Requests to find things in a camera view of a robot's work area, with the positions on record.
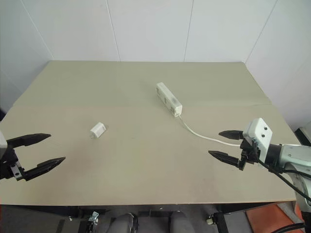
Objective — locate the black object beside table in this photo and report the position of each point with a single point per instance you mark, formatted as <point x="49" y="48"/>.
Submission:
<point x="305" y="136"/>

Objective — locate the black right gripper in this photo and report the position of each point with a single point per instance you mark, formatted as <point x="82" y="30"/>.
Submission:
<point x="250" y="151"/>

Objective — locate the dark grey rounded shape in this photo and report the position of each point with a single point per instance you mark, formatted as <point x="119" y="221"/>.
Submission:
<point x="179" y="222"/>
<point x="125" y="223"/>

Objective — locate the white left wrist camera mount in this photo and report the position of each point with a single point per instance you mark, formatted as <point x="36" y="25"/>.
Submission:
<point x="2" y="139"/>

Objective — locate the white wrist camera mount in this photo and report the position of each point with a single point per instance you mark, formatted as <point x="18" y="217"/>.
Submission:
<point x="260" y="132"/>
<point x="2" y="139"/>

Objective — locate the orange floor object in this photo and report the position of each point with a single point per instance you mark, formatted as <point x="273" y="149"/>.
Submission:
<point x="267" y="218"/>

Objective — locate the white plug adapter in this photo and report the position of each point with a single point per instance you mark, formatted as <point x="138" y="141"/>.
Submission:
<point x="97" y="131"/>

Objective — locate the black table frame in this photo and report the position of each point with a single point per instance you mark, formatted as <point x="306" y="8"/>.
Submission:
<point x="150" y="213"/>

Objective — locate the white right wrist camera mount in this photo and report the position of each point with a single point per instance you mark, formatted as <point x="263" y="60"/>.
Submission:
<point x="260" y="132"/>

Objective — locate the silver caster brake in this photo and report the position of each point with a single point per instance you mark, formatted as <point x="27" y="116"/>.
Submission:
<point x="93" y="216"/>

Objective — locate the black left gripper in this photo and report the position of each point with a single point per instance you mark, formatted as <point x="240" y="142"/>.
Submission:
<point x="8" y="167"/>

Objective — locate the white caster wheel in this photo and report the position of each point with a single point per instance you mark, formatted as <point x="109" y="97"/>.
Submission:
<point x="209" y="219"/>

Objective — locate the white power strip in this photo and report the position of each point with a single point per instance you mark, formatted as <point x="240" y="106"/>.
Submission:
<point x="168" y="98"/>

